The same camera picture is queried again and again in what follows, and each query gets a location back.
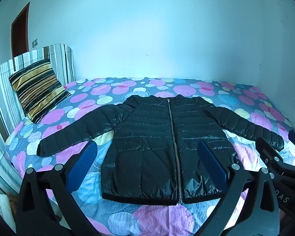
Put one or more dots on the wall switch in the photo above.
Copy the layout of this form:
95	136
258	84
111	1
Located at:
35	43

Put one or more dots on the bed with polka-dot sheet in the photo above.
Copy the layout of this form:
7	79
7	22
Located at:
162	216

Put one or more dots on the black puffer jacket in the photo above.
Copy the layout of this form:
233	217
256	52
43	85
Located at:
142	152

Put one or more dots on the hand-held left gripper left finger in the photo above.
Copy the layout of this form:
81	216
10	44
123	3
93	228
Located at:
84	162

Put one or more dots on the white cloth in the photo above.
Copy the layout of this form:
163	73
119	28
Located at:
0	206

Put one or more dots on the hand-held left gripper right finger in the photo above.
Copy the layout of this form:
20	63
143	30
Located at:
212	164

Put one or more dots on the striped headboard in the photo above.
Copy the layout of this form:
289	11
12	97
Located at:
5	91

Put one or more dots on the striped pillow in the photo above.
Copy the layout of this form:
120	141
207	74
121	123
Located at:
38	88

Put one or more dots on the brown door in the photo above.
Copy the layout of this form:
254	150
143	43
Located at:
21	34

